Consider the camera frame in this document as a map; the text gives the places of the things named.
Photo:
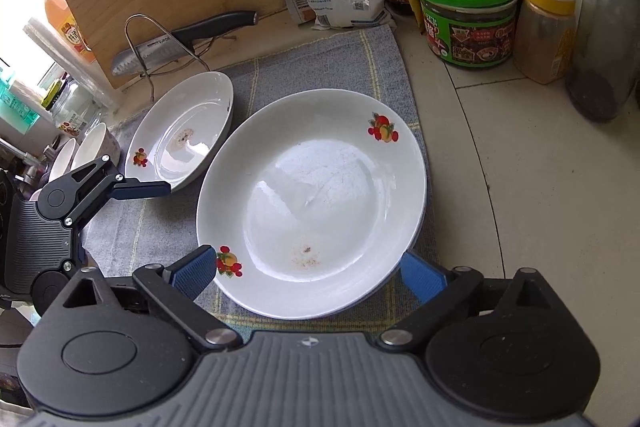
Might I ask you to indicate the yellow-lid spice jar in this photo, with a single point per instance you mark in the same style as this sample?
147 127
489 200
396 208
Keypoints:
542 42

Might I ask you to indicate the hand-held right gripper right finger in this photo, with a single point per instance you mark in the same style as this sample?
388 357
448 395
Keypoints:
422 277

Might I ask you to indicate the green dish soap bottle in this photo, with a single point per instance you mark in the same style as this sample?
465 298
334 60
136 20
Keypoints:
15 104

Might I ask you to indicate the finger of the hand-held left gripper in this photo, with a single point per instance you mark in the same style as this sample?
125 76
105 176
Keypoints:
140 190

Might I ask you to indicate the blue-grey checked towel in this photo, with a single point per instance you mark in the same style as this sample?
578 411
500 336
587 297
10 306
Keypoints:
310 72

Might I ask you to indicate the red-cap glass bottle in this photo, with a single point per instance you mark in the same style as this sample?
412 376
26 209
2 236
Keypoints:
600 57

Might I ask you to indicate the clear glass jar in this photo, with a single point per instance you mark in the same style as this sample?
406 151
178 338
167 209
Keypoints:
75 112

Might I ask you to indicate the white bowl pink flower print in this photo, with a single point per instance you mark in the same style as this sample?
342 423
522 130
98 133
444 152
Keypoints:
97 142
62 157

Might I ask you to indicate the tall clear plastic wrap roll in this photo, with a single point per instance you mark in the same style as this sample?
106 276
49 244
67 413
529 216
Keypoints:
65 62

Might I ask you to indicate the white plate red flower print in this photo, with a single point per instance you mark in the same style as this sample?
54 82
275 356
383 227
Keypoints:
190 122

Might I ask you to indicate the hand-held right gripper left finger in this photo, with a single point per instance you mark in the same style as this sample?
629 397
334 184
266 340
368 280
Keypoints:
192 272

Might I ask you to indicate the white plate fruit print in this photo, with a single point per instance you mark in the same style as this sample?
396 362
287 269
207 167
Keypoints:
320 187

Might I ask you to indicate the green-lid sauce jar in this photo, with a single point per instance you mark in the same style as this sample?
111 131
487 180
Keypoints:
465 32

